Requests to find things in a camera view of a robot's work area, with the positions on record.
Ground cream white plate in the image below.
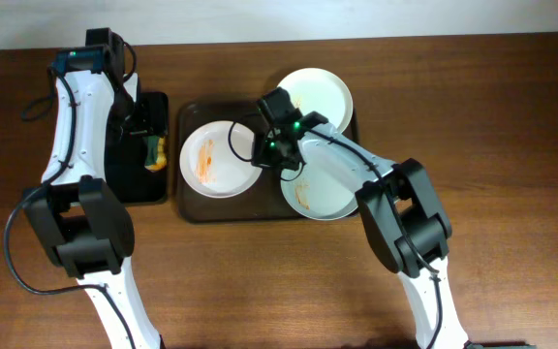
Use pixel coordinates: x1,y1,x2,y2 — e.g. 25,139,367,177
277,68,354,132

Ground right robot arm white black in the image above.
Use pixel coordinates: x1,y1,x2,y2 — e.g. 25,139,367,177
252,110,469,349

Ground brown serving tray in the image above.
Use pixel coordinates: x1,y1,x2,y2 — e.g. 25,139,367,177
175,99,361,224

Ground pinkish white plate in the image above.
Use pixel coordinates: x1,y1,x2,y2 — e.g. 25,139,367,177
179,120,262,199

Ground light blue plate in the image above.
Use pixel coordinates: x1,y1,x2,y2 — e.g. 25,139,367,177
280,160,357,221

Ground black tray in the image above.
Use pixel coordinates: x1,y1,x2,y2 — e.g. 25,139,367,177
105,95,169,205

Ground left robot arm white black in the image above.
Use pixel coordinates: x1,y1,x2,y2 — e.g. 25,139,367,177
15,43,169,348

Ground yellow green sponge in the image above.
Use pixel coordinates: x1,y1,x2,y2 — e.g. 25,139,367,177
143,136,168,172

